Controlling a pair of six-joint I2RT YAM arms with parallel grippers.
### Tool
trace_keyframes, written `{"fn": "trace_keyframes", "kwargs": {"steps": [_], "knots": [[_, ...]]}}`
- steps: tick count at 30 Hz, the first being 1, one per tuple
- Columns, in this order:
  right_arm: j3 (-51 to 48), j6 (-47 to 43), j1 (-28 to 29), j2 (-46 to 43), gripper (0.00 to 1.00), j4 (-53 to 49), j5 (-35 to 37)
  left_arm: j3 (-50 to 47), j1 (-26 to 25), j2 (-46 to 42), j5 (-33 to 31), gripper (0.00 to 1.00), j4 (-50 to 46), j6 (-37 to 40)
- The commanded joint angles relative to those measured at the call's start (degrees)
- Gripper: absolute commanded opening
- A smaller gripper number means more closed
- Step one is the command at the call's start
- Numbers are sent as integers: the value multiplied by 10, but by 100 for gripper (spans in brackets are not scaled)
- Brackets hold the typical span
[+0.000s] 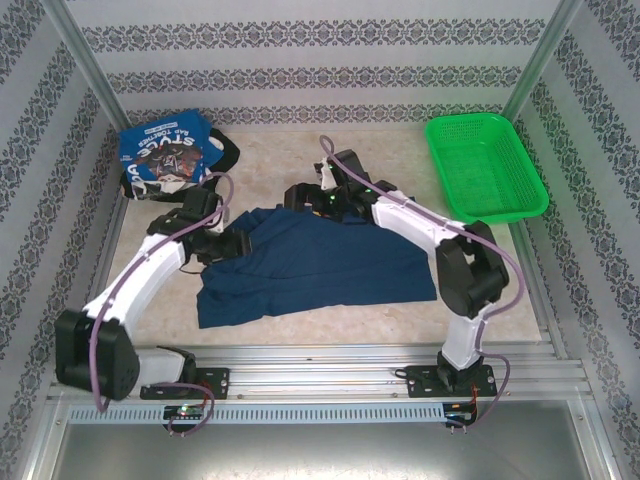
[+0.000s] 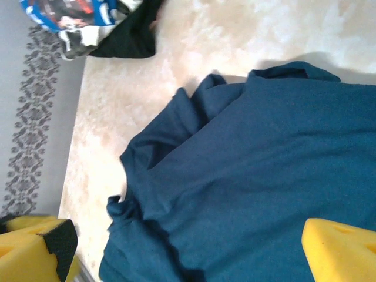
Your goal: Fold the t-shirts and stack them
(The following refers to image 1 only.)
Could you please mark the aluminium mounting rail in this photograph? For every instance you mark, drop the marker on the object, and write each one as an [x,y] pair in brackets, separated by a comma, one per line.
[320,370]

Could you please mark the black printed t-shirt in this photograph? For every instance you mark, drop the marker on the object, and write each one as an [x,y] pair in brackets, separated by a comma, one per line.
[227,150]

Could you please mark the navy blue t-shirt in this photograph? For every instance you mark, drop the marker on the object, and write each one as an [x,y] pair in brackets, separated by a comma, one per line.
[325,265]

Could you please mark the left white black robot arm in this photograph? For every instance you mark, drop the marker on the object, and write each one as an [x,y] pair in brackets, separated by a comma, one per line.
[95,350]

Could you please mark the aluminium side rail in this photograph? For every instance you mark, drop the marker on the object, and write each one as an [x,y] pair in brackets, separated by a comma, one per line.
[114,215]
[535,270]

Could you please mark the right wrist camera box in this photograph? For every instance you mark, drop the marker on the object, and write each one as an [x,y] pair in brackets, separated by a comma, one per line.
[327,175]

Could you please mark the green plastic basket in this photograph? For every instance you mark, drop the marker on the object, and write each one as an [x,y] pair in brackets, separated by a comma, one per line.
[480,165]

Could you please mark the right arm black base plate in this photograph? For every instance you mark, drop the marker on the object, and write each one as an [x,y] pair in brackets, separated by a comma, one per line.
[420,382]

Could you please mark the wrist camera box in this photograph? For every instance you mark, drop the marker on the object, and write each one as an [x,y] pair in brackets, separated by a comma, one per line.
[327,175]
[216,226]

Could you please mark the blue printed t-shirt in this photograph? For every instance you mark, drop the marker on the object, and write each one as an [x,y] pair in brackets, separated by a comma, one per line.
[150,145]

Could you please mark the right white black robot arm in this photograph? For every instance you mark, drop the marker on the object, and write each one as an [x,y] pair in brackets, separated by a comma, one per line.
[470,280]

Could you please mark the aluminium frame post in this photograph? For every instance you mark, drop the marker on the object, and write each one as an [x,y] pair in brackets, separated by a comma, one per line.
[540,65]
[87,65]

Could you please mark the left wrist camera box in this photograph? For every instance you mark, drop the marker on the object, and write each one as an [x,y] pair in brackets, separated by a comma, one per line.
[216,226]

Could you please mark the grey metal panel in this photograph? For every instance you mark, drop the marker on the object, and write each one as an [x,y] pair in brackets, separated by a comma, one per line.
[320,450]

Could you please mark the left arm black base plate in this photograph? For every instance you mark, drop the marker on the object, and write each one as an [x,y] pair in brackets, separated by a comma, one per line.
[215,382]

